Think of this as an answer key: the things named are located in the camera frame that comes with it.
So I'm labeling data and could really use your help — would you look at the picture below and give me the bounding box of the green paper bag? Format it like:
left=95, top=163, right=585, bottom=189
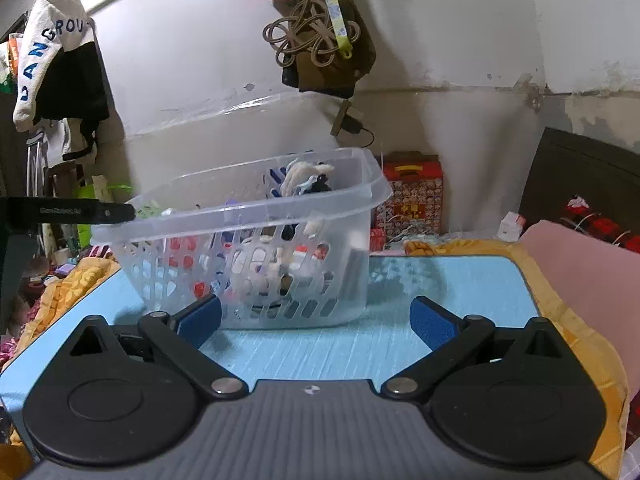
left=74, top=174, right=132, bottom=250

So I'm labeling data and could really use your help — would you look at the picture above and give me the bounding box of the red gift box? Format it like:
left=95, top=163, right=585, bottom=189
left=372, top=151, right=445, bottom=243

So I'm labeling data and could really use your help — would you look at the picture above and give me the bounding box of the pink pillow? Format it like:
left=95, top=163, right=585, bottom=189
left=520, top=221, right=640, bottom=393

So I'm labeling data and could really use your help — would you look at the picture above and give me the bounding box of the yellow-green patterned lanyard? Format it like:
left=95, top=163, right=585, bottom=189
left=312, top=0, right=355, bottom=60

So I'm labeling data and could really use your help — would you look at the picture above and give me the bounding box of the orange floral blanket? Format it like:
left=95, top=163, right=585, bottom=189
left=0, top=237, right=637, bottom=480

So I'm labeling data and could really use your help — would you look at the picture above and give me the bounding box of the white black hanging jacket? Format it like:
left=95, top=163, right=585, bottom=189
left=13, top=0, right=110, bottom=162

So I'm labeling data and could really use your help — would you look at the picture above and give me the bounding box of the brown hanging bag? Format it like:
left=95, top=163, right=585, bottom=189
left=262, top=0, right=376, bottom=99

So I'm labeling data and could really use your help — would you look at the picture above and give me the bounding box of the clear plastic lattice basket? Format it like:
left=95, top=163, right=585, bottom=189
left=92, top=148, right=392, bottom=330

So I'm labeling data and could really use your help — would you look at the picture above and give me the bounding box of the dark wooden headboard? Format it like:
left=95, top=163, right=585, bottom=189
left=518, top=128, right=640, bottom=232

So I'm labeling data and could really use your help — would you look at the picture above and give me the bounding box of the light blue mat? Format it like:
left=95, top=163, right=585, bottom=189
left=1, top=256, right=538, bottom=429

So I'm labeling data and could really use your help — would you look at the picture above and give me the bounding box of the small white box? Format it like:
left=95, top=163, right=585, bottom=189
left=497, top=211, right=526, bottom=243

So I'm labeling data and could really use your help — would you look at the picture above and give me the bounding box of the black charger with cable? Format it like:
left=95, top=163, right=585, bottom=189
left=341, top=115, right=375, bottom=148

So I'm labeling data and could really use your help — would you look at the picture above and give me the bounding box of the red plaid fabric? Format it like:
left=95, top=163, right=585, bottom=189
left=560, top=195, right=640, bottom=254

